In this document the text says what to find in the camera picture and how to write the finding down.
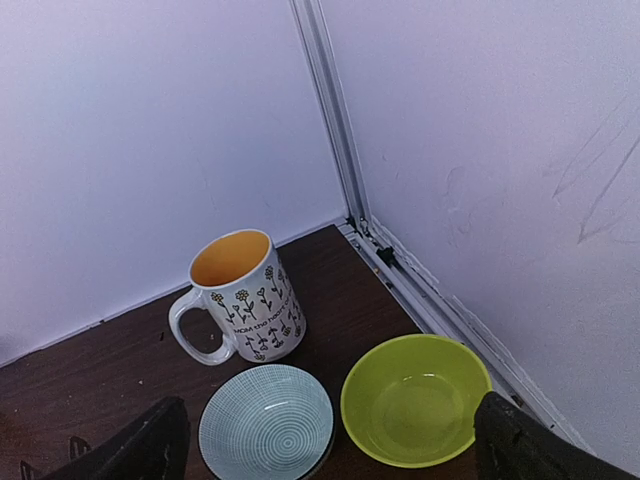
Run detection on lime green plastic bowl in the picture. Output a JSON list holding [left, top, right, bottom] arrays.
[[340, 334, 493, 469]]

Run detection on blue lined ceramic bowl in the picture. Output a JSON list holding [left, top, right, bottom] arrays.
[[198, 364, 335, 479]]

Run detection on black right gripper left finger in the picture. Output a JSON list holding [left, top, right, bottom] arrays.
[[47, 396, 190, 479]]

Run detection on aluminium right corner post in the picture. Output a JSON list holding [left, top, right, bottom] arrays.
[[290, 1, 371, 236]]

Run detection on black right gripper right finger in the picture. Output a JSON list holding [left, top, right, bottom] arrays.
[[474, 391, 637, 480]]

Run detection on flower pattern mug yellow inside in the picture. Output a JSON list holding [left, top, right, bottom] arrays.
[[168, 229, 307, 366]]

